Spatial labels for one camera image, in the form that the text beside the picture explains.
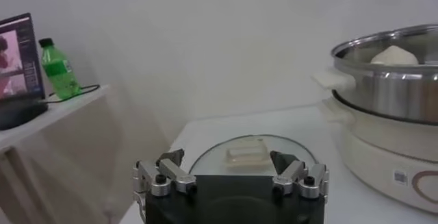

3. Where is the stainless steel steamer basket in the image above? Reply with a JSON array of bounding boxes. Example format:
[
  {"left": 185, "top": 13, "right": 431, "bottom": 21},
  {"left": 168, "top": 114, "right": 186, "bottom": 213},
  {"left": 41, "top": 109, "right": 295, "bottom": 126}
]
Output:
[{"left": 311, "top": 23, "right": 438, "bottom": 125}]

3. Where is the round glass pot lid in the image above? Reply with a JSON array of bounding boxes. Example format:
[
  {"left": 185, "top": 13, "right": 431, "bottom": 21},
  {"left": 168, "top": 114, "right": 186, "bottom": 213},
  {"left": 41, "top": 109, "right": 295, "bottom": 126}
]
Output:
[{"left": 188, "top": 134, "right": 319, "bottom": 178}]

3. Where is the white side desk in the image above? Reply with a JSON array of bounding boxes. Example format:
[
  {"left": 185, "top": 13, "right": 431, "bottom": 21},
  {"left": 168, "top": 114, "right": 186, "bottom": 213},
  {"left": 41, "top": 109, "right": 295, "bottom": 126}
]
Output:
[{"left": 0, "top": 84, "right": 172, "bottom": 224}]

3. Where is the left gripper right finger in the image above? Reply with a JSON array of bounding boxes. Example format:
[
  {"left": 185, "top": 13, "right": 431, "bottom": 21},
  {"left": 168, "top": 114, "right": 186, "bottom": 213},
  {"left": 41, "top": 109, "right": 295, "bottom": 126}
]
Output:
[{"left": 270, "top": 149, "right": 329, "bottom": 201}]

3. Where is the green plastic bottle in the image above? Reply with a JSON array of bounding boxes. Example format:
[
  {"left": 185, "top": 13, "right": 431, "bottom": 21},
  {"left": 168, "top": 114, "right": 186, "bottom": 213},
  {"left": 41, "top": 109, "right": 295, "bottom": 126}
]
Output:
[{"left": 38, "top": 38, "right": 83, "bottom": 100}]

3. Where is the cream electric cooker base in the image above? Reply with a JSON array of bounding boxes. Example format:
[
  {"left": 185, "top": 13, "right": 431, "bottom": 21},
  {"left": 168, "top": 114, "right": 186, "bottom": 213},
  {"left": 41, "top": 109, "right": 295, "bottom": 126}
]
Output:
[{"left": 320, "top": 90, "right": 438, "bottom": 214}]

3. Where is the white steamed baozi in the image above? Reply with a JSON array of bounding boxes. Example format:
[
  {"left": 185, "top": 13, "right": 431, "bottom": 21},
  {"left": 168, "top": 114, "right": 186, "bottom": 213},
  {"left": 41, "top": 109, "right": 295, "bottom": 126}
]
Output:
[{"left": 370, "top": 45, "right": 420, "bottom": 66}]

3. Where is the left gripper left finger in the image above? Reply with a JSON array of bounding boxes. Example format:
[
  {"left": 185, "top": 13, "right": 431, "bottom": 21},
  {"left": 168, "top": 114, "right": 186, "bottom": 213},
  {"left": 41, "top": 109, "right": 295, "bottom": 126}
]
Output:
[{"left": 133, "top": 148, "right": 198, "bottom": 198}]

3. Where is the thin black desk cable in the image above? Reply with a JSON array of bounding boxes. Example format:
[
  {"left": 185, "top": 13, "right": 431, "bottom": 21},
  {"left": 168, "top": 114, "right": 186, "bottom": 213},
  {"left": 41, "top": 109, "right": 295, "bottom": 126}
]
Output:
[{"left": 39, "top": 84, "right": 101, "bottom": 105}]

